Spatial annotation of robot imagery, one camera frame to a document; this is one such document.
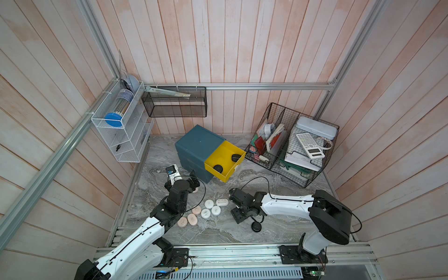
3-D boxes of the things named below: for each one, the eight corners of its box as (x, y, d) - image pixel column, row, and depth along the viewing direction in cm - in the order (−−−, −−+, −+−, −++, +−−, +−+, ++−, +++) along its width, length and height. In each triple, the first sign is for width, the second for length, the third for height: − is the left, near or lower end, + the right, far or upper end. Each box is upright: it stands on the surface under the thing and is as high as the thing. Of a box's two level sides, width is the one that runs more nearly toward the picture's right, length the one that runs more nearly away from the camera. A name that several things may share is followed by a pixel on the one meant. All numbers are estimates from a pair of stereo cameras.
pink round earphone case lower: (187, 225, 84) (186, 223, 82) (188, 214, 87) (187, 213, 85) (197, 225, 84) (196, 223, 82) (198, 214, 87) (197, 213, 85)
